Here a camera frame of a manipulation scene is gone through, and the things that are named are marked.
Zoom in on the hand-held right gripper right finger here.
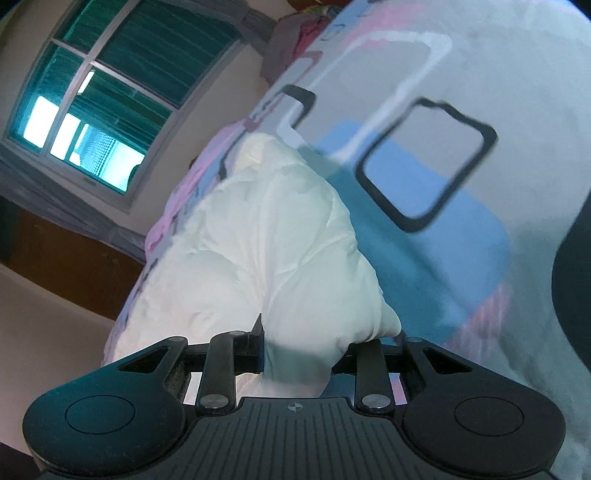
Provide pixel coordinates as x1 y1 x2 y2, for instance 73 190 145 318
330 337 472 411

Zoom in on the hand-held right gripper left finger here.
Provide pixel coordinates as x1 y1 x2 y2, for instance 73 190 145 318
117 314 269 412

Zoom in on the white puffer jacket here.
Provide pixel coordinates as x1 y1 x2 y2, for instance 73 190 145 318
102 134 402 400

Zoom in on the pile of folded clothes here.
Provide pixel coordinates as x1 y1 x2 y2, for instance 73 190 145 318
261 0 349 84

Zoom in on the pink floral blanket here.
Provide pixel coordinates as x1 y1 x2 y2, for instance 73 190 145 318
145 122 245 264

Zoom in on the brown wooden door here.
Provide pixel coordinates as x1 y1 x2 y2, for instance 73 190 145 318
0 205 145 320

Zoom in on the dark cloth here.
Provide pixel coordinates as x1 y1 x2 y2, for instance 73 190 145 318
551 215 591 372

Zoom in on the grey curtain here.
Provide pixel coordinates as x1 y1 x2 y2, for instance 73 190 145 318
238 0 289 54
0 154 148 265

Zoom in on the patterned bed sheet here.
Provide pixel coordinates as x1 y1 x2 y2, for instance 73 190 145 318
222 0 591 476

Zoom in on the sliding glass window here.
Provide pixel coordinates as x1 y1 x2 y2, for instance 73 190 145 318
0 0 241 213

